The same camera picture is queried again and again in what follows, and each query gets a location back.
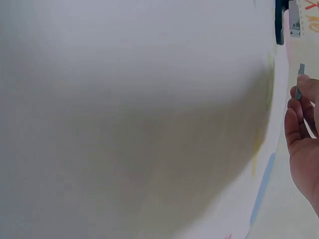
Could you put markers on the small grey strip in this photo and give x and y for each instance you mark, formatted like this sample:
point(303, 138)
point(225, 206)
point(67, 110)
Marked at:
point(298, 92)

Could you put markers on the person's right hand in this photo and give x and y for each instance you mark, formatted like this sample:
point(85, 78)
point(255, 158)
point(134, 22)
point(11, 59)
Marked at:
point(305, 154)

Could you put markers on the black curved object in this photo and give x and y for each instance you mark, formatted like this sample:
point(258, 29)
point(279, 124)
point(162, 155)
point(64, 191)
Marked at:
point(279, 22)

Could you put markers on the white and grey device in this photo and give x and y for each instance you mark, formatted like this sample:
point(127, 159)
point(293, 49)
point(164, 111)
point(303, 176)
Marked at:
point(295, 17)

